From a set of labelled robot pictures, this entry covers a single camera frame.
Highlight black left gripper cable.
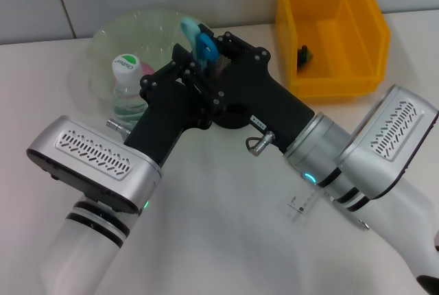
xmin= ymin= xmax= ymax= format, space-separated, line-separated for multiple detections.
xmin=106 ymin=119 xmax=133 ymax=138

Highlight green glass fruit bowl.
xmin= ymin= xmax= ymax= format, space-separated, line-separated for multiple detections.
xmin=85 ymin=8 xmax=217 ymax=110

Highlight yellow plastic bin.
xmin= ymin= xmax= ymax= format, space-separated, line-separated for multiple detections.
xmin=274 ymin=0 xmax=392 ymax=99

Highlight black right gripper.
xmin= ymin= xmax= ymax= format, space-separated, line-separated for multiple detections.
xmin=185 ymin=23 xmax=315 ymax=154

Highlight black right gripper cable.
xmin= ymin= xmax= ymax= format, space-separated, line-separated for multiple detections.
xmin=245 ymin=130 xmax=276 ymax=156

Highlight green label water bottle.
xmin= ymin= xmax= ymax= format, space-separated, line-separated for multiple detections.
xmin=112 ymin=54 xmax=149 ymax=131

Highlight transparent plastic ruler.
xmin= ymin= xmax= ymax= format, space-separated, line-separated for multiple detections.
xmin=286 ymin=190 xmax=318 ymax=222

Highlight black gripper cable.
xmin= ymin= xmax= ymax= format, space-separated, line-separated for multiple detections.
xmin=106 ymin=119 xmax=133 ymax=138
xmin=245 ymin=130 xmax=276 ymax=156

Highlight blue teal scissors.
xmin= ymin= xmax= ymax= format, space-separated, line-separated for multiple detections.
xmin=180 ymin=16 xmax=219 ymax=69

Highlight black mesh pen holder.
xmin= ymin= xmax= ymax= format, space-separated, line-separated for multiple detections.
xmin=212 ymin=53 xmax=250 ymax=130

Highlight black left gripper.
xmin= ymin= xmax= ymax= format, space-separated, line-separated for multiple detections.
xmin=123 ymin=43 xmax=215 ymax=167

